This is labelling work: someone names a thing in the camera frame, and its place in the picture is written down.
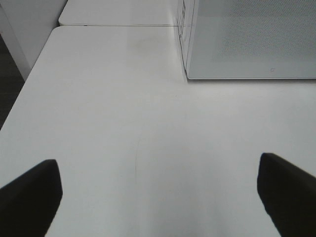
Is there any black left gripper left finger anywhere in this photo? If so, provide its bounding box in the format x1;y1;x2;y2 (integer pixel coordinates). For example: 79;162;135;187
0;159;63;237

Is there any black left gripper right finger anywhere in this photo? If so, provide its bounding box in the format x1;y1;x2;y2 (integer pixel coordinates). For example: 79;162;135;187
257;153;316;237

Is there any white microwave door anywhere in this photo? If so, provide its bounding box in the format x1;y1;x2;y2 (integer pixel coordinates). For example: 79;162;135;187
187;0;316;79

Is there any white microwave oven body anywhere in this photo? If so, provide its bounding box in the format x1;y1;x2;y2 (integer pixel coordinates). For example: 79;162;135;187
176;0;199;76

